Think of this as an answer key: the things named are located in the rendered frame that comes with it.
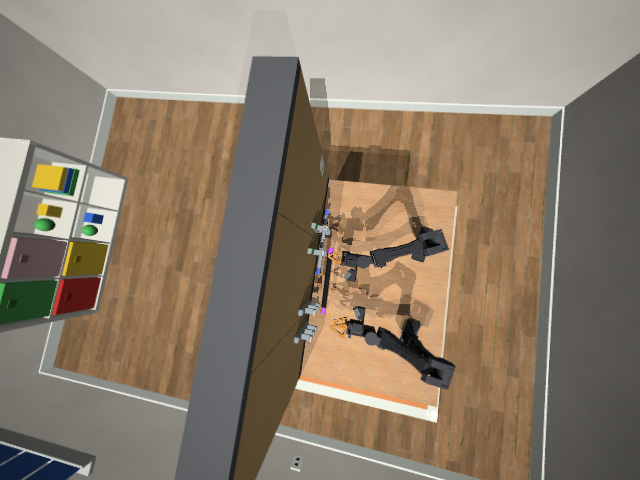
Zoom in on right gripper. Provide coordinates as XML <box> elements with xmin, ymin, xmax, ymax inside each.
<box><xmin>328</xmin><ymin>251</ymin><xmax>359</xmax><ymax>266</ymax></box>

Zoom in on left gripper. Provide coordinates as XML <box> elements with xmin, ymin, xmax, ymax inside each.
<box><xmin>330</xmin><ymin>317</ymin><xmax>363</xmax><ymax>339</ymax></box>

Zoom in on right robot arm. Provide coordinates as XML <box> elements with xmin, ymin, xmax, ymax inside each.
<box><xmin>344</xmin><ymin>227</ymin><xmax>449</xmax><ymax>282</ymax></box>

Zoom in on grey metal bar with blue end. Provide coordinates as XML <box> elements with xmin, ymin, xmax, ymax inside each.
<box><xmin>316</xmin><ymin>210</ymin><xmax>329</xmax><ymax>274</ymax></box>

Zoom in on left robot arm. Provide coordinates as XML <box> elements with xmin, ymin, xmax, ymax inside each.
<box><xmin>352</xmin><ymin>306</ymin><xmax>456</xmax><ymax>390</ymax></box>

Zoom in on black metal bar with violet end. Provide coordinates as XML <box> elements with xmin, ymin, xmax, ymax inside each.
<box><xmin>320</xmin><ymin>248</ymin><xmax>334</xmax><ymax>314</ymax></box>

